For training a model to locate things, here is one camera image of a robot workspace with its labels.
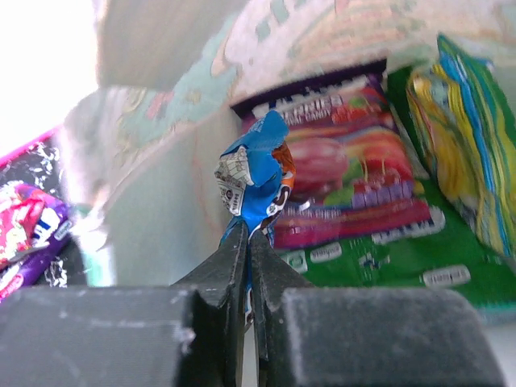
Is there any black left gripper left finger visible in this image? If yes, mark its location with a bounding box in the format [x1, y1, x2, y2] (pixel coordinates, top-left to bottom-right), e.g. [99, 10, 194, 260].
[1, 224, 248, 386]

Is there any pink tape strip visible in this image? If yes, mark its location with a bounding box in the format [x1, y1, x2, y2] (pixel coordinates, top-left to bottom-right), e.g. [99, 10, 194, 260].
[0, 125, 60, 167]

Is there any blue chocolate snack packet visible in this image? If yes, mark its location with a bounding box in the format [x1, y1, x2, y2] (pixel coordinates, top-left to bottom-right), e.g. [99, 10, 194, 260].
[214, 109, 298, 323]

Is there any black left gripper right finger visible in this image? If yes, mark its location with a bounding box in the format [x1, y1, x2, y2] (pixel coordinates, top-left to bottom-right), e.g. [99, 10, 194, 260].
[250, 234, 506, 386]

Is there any purple Fox's candy packet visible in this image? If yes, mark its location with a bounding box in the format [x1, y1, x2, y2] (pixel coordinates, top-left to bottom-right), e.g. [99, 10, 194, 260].
[1, 181, 72, 299]

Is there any green yellow candy packet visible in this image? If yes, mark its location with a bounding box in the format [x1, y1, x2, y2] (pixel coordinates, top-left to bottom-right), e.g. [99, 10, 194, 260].
[277, 35, 515, 318]

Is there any purple berries candy packet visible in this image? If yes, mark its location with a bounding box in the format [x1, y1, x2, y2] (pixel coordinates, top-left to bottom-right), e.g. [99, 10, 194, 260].
[233, 59, 431, 250]

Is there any green illustrated paper gift bag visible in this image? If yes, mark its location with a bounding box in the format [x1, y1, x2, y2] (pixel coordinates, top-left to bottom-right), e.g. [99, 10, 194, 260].
[56, 1, 515, 286]

